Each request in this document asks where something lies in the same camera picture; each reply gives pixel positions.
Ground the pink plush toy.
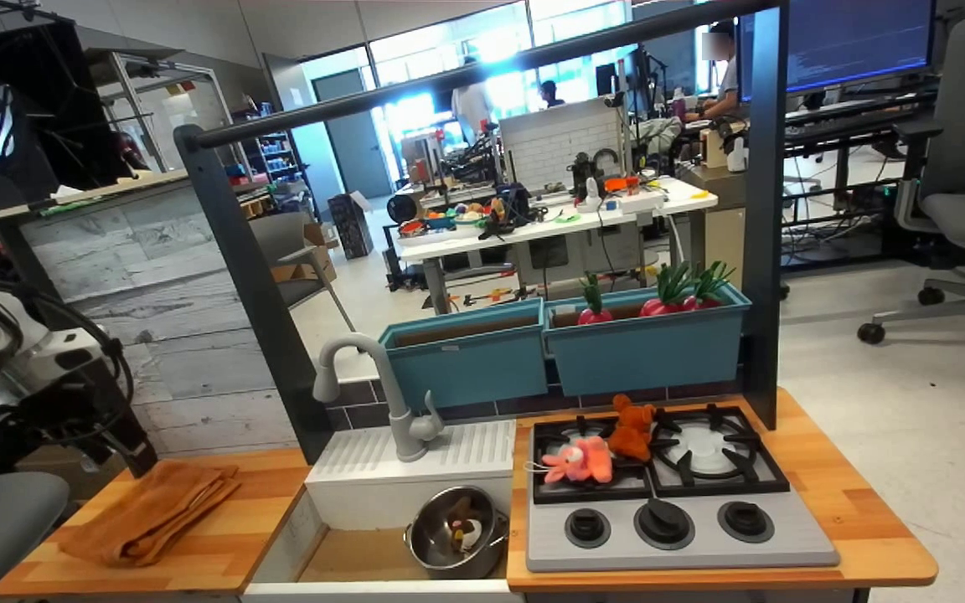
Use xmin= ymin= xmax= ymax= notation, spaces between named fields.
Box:
xmin=543 ymin=434 xmax=612 ymax=486

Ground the brown white plush toy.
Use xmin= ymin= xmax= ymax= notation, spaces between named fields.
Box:
xmin=440 ymin=512 xmax=485 ymax=557

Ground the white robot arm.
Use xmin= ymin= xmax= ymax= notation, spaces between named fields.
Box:
xmin=0 ymin=282 xmax=156 ymax=476

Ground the orange plush toy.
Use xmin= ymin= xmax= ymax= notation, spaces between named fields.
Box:
xmin=607 ymin=396 xmax=654 ymax=461

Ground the steel pot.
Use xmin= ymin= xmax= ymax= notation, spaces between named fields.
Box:
xmin=403 ymin=486 xmax=508 ymax=581

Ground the grey toy stove top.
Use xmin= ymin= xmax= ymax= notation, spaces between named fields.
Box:
xmin=526 ymin=406 xmax=837 ymax=573

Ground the wooden counter cabinet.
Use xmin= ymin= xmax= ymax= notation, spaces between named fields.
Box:
xmin=0 ymin=396 xmax=938 ymax=603

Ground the teal planter box left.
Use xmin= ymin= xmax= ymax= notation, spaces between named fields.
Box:
xmin=378 ymin=303 xmax=546 ymax=410

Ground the teal planter box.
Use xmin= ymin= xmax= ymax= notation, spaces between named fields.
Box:
xmin=378 ymin=303 xmax=546 ymax=410
xmin=539 ymin=286 xmax=749 ymax=396

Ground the white work desk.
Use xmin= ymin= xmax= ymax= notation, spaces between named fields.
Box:
xmin=397 ymin=176 xmax=720 ymax=315

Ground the grey sink faucet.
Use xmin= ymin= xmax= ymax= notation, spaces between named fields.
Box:
xmin=311 ymin=335 xmax=442 ymax=461

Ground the teal planter box right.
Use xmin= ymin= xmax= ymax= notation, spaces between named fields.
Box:
xmin=539 ymin=286 xmax=749 ymax=396

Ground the white sink basin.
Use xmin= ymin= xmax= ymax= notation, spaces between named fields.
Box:
xmin=241 ymin=419 xmax=519 ymax=603

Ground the seated person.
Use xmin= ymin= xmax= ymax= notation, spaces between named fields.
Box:
xmin=693 ymin=17 xmax=743 ymax=124

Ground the wood plank backsplash panel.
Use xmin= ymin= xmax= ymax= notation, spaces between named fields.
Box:
xmin=16 ymin=176 xmax=330 ymax=461

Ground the orange folded towel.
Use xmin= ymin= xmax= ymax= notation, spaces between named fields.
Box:
xmin=60 ymin=461 xmax=241 ymax=565

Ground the computer monitor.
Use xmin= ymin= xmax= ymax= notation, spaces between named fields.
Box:
xmin=788 ymin=0 xmax=934 ymax=93

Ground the black metal frame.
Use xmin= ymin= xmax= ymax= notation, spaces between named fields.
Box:
xmin=174 ymin=0 xmax=788 ymax=461

